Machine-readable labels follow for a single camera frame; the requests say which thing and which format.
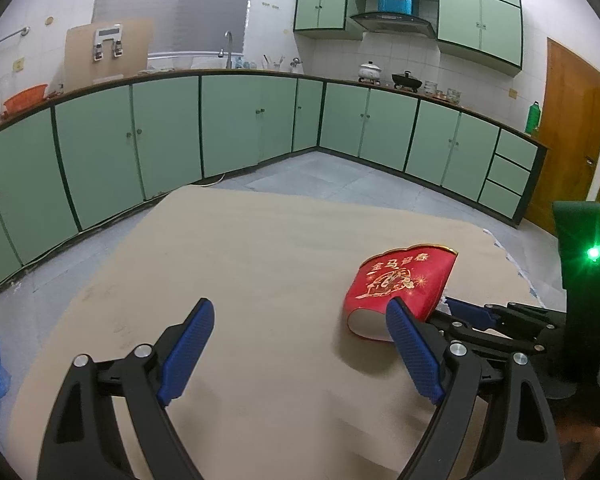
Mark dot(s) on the cardboard sheet with scale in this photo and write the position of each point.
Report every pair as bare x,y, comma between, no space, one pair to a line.
80,60

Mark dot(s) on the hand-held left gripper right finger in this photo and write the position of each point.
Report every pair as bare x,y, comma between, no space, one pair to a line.
412,355

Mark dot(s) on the green bottle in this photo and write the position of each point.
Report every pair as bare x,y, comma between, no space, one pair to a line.
532,119

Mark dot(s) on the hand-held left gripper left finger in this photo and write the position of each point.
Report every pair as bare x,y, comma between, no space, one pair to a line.
187,355

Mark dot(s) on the metal wall rail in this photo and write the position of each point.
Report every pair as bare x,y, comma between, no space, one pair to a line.
5,38

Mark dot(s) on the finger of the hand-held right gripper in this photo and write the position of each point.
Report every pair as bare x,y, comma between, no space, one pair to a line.
495,341
472,314

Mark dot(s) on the utensil holder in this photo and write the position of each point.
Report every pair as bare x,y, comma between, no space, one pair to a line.
275,63

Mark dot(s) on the green lower cabinets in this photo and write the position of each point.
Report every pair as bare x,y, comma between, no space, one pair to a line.
230,120

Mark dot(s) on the glass jar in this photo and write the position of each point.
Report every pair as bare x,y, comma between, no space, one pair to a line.
454,95
431,88

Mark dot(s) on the range hood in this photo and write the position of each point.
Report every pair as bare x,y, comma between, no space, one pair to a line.
392,24

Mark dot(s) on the metal faucet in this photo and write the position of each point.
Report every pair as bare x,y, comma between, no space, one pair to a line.
228,52

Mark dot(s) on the metal kettle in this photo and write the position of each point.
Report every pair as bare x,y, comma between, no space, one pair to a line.
296,64

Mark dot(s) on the white cooking pot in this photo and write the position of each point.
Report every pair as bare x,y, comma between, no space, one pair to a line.
370,72

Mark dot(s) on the green upper cabinets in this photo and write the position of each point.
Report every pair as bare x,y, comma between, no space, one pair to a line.
480,15

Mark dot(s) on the orange basin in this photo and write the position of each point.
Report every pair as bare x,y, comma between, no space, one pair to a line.
25,99

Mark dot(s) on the green cabinets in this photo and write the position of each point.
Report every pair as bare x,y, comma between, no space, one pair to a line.
480,15
230,120

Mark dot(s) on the grey window blind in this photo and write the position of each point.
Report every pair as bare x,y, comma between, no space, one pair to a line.
175,5

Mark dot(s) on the black wok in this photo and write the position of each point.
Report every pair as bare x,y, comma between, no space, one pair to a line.
406,80

